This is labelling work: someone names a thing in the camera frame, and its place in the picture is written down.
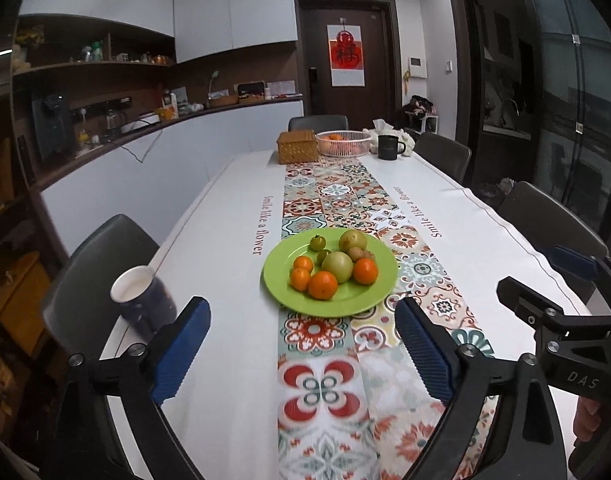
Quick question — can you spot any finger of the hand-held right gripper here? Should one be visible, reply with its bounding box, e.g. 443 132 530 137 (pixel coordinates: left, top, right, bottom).
497 276 569 342
554 246 611 312

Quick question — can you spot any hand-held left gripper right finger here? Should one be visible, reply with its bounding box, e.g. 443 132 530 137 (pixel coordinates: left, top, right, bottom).
394 296 572 480

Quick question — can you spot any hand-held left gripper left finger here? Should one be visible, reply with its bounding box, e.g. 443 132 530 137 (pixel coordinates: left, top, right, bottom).
50 296 212 480

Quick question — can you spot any medium orange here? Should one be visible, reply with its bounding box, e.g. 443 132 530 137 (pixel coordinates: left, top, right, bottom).
353 258 379 286

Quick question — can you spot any green plate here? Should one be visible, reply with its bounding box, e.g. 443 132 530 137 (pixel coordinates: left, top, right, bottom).
262 228 399 318

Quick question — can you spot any green apple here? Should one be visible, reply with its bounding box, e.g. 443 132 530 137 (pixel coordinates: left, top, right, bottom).
321 251 356 283

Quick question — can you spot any large orange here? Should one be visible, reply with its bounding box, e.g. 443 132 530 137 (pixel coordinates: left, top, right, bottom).
307 270 339 301

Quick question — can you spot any yellow-green apple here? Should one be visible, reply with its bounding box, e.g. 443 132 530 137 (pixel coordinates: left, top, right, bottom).
339 228 370 253

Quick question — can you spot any person's right hand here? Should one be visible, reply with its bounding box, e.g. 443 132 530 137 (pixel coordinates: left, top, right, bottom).
574 399 595 445

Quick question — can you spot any grey chair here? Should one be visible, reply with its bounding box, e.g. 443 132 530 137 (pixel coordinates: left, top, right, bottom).
42 213 161 357
414 132 473 187
497 181 609 307
288 114 349 134

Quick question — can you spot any dark blue mug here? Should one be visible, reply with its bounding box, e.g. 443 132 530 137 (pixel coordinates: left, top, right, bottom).
110 265 179 345

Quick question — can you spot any white floral patterned tablecloth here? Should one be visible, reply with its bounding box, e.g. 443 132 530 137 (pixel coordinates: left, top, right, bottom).
98 147 593 480

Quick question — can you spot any black mug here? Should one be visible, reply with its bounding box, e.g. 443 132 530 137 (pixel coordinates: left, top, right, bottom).
377 134 407 161

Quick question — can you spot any white stool with bag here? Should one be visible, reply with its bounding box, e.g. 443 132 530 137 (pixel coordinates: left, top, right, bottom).
403 95 442 134

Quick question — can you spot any wicker basket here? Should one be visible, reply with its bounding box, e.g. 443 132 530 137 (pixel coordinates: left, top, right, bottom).
276 130 319 165

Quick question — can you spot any black coffee machine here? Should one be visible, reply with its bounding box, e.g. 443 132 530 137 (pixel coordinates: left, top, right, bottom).
32 91 74 162

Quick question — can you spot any black box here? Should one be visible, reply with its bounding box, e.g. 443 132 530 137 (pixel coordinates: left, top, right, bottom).
237 82 265 104

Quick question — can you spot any dark wooden door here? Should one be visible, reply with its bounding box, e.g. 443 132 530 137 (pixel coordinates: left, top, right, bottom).
294 0 400 133

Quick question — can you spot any red wall calendar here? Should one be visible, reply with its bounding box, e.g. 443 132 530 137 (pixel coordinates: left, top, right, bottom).
327 23 367 87

